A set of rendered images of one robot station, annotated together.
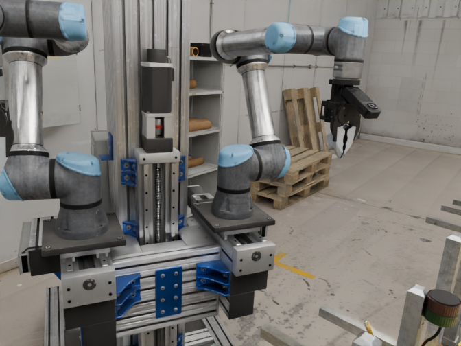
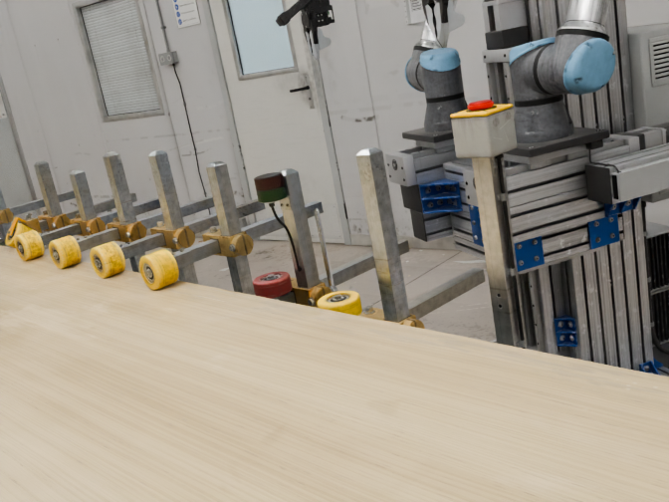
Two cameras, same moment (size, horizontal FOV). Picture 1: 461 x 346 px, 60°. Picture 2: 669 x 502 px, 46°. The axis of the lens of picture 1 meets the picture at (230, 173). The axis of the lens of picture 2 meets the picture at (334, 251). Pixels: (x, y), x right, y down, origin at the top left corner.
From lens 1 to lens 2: 2.22 m
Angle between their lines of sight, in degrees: 93
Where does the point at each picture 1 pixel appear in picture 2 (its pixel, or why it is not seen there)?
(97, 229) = (435, 125)
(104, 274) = (398, 158)
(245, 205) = (521, 124)
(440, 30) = not seen: outside the picture
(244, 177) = (518, 83)
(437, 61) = not seen: outside the picture
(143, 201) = not seen: hidden behind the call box
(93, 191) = (433, 87)
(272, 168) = (549, 73)
